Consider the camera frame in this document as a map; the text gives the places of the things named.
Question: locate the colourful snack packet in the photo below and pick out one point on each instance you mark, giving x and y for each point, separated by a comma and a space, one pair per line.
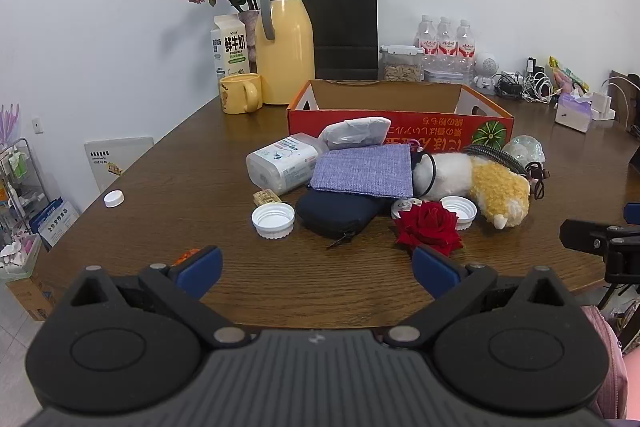
567, 74

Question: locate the small orange object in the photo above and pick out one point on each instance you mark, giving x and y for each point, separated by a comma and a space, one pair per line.
184, 256

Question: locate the clear water bottle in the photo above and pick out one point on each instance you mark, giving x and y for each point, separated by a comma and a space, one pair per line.
446, 37
426, 36
465, 39

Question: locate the small gold box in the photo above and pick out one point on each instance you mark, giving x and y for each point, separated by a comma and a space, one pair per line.
266, 198

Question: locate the black paper bag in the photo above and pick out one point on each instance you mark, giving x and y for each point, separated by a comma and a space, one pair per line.
340, 22

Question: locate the purple tissue pack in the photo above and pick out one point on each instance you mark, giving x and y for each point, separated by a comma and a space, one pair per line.
574, 113

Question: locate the large white screw cap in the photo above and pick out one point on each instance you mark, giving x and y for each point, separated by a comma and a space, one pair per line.
460, 209
272, 221

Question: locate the wall socket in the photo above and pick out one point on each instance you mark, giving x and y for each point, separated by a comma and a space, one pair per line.
36, 123

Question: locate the purple fabric pouch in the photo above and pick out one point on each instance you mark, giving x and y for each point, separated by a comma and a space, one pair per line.
362, 169

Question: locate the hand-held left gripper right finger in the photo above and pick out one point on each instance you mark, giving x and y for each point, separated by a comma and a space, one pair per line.
434, 270

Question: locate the brown wooden board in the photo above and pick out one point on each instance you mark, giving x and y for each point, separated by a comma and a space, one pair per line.
627, 102

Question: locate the white robot toy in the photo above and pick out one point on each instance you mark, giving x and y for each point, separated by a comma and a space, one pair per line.
486, 69

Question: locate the small round tin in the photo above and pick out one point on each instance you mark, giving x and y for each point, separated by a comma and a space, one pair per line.
406, 207

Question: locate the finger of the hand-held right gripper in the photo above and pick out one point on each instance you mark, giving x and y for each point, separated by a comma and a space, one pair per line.
633, 213
585, 236

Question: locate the white milk carton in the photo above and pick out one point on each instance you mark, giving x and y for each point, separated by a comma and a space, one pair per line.
230, 49

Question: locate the yellow mug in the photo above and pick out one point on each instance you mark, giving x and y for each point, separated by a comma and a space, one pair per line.
237, 94

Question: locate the white and yellow plush toy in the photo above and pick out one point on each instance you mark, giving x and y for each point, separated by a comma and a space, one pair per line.
495, 189

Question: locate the blue printed box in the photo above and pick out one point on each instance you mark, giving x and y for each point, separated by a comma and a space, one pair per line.
52, 223

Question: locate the clear food container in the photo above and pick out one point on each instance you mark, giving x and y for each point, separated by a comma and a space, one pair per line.
401, 66

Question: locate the red cardboard box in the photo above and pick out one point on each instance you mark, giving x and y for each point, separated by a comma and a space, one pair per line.
400, 122

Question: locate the metal storage rack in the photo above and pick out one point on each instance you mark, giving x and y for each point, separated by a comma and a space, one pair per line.
17, 187

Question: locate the white board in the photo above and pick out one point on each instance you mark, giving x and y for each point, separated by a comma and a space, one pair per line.
117, 159

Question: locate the small white bottle cap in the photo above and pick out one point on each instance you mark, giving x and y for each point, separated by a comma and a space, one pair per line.
114, 198

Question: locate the navy zip pouch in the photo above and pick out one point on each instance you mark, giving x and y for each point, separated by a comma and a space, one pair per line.
335, 217

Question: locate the grey white packet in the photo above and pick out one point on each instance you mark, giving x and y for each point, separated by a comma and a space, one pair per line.
352, 132

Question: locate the pink bag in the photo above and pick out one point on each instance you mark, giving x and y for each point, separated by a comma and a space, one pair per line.
611, 357

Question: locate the flower vase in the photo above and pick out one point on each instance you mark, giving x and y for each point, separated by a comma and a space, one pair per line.
248, 37

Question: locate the white basket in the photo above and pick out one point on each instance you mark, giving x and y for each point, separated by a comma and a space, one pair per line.
17, 259

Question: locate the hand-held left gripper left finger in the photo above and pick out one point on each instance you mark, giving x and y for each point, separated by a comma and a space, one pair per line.
202, 268

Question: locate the lavender tin box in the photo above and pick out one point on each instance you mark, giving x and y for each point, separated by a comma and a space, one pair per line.
447, 71

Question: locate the white wet wipes container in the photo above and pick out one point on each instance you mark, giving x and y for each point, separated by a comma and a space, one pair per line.
280, 164

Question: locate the clear plastic ball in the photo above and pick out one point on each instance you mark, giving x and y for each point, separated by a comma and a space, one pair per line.
524, 149

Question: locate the white charger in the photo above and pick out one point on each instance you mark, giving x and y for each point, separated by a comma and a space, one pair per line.
601, 106

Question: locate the red artificial rose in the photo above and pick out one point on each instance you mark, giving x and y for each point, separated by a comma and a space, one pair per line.
429, 227

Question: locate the brown cardboard carton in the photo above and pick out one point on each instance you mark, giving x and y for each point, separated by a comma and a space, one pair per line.
27, 298

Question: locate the yellow thermos jug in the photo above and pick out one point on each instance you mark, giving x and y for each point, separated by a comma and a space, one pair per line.
285, 52

